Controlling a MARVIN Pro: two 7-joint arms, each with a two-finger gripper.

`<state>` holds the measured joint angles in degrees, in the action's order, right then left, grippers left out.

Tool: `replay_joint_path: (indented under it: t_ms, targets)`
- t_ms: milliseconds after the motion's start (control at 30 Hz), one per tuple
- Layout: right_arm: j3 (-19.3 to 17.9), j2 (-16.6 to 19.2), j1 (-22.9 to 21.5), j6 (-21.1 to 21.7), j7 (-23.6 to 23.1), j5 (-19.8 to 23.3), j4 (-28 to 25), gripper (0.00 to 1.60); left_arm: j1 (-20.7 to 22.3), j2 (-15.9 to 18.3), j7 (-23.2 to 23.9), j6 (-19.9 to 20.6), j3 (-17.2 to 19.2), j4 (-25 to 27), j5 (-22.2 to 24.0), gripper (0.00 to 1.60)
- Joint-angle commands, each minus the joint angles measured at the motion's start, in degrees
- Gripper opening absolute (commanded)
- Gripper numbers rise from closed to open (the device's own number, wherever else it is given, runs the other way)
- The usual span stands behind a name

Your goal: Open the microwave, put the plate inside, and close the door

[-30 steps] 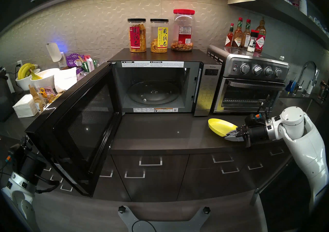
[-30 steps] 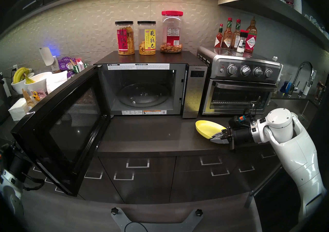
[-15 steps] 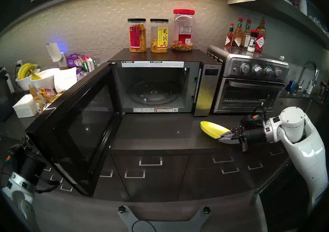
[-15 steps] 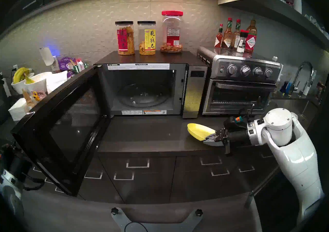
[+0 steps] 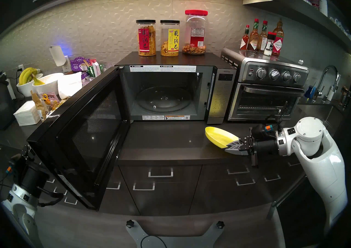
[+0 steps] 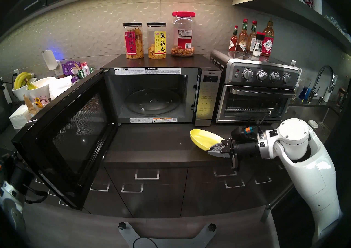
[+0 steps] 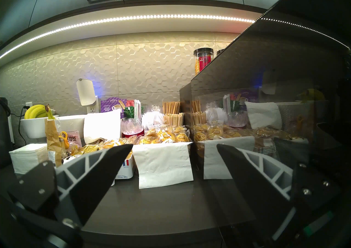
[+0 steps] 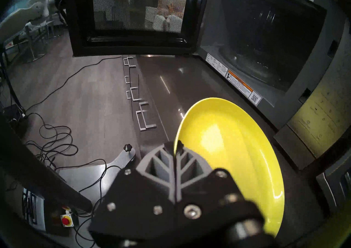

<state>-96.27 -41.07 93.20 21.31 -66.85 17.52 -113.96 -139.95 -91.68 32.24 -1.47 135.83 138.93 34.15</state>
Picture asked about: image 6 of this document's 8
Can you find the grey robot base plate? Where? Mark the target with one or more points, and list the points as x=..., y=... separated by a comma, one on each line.
x=170, y=242

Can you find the large red Tabasco bottle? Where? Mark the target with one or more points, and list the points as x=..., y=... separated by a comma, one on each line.
x=268, y=45

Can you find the white paper bag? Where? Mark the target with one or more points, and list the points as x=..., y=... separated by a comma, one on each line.
x=59, y=87

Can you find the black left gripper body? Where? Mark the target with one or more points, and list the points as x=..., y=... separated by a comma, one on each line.
x=20, y=177

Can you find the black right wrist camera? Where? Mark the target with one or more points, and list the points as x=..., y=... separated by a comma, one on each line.
x=241, y=132

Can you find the glass microwave turntable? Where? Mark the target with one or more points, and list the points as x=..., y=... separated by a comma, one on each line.
x=153, y=103

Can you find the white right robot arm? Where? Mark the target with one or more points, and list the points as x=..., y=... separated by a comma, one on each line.
x=315, y=173

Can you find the white plug-in device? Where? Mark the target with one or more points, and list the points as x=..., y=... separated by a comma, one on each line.
x=49, y=59

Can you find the green white sachet box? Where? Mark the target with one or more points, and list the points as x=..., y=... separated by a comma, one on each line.
x=86, y=70

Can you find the black glass microwave door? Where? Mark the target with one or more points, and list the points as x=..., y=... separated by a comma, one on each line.
x=71, y=140

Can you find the black cap spice shaker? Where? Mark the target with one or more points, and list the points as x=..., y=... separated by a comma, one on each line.
x=258, y=45

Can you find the white sink stopper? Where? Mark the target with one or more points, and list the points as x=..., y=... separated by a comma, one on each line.
x=314, y=124

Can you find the black star knob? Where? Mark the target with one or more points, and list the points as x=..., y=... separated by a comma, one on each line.
x=122, y=225
x=212, y=227

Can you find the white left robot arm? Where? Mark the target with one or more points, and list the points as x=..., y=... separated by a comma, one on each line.
x=13, y=214

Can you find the dark lower drawer cabinets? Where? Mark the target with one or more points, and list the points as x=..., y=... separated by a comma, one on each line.
x=156, y=195

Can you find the snack jar yellow label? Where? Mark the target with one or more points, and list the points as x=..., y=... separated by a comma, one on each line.
x=156, y=44

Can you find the yellow plate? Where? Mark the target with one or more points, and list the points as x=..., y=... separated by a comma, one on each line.
x=201, y=137

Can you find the small red Tabasco bottle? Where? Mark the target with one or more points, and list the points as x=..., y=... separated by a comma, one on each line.
x=233, y=44

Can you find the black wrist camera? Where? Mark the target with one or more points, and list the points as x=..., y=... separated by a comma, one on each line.
x=241, y=132
x=5, y=165

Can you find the large white bowl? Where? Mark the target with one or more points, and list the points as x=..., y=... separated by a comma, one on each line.
x=44, y=88

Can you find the brown kraft paper bag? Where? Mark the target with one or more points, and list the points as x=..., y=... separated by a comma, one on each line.
x=29, y=106

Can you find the large clear jar red lid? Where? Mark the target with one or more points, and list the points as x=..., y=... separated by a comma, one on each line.
x=183, y=38

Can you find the black countertop appliance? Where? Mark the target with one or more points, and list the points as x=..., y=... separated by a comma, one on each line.
x=3, y=107

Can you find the small white bowl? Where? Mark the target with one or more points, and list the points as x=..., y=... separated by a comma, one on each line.
x=19, y=93

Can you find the white cup stack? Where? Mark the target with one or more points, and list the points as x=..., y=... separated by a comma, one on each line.
x=318, y=3

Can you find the orange-brown hot sauce bottle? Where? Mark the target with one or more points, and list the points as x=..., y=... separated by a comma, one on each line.
x=242, y=43

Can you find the pink snack packet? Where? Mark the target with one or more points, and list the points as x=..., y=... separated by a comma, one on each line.
x=44, y=101

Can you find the snack jar red label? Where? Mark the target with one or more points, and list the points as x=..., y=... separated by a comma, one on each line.
x=133, y=44

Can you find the pale brown hot sauce bottle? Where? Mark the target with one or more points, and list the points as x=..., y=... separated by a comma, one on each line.
x=251, y=40

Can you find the yellow banana bunch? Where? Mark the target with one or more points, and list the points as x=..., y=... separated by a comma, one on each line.
x=21, y=79

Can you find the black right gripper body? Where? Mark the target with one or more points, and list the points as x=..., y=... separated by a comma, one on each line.
x=246, y=149

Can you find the white wall outlet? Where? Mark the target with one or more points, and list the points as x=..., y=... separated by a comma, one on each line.
x=59, y=71

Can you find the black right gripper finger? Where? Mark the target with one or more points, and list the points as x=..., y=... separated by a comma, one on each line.
x=222, y=147
x=220, y=154

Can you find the dark wall shelf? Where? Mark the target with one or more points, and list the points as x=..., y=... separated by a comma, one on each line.
x=288, y=8

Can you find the chrome kitchen faucet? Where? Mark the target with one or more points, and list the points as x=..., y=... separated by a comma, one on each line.
x=320, y=76

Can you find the stainless steel toaster oven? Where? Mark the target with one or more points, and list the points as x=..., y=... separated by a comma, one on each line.
x=263, y=85

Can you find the brown glass bottle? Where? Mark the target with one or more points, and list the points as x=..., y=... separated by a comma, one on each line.
x=341, y=97

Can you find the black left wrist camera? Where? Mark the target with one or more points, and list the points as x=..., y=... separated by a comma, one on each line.
x=5, y=165

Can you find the white napkin stack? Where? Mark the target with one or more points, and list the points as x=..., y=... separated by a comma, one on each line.
x=17, y=118

